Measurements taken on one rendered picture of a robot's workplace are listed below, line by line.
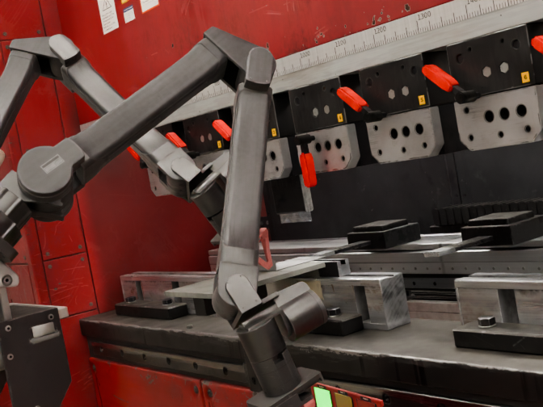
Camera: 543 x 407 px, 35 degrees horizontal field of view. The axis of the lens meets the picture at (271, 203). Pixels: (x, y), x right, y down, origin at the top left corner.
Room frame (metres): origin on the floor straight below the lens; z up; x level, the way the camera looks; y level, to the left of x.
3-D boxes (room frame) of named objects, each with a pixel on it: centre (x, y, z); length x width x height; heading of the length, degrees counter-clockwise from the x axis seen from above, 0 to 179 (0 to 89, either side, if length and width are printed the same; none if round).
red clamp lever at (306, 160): (1.59, -0.08, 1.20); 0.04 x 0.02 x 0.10; 126
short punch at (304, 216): (1.75, -0.04, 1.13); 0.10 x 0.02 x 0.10; 36
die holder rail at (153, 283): (2.19, 0.28, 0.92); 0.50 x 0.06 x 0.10; 36
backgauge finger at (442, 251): (1.58, -0.37, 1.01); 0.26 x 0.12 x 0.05; 126
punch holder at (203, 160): (1.93, 0.09, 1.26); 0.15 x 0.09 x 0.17; 36
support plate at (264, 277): (1.66, 0.08, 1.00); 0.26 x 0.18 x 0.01; 126
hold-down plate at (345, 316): (1.68, -0.02, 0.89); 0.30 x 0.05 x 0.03; 36
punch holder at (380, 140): (1.45, -0.26, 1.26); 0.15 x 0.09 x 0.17; 36
